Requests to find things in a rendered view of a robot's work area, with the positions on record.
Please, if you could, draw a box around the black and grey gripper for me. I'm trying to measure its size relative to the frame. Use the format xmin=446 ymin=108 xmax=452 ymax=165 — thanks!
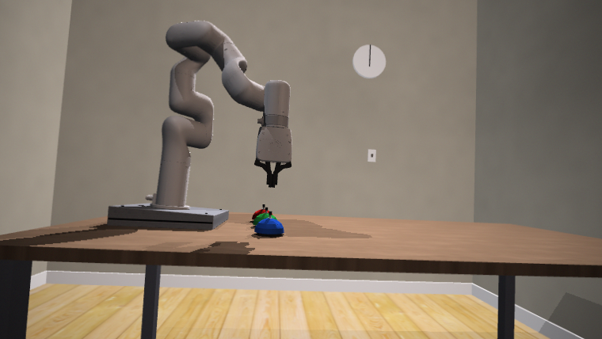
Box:
xmin=254 ymin=124 xmax=292 ymax=188

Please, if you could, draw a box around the green bell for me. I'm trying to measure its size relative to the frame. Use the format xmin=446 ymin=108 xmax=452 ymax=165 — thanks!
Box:
xmin=253 ymin=208 xmax=277 ymax=227

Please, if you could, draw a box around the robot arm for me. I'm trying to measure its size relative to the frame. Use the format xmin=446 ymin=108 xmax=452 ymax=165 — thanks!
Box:
xmin=146 ymin=21 xmax=291 ymax=210

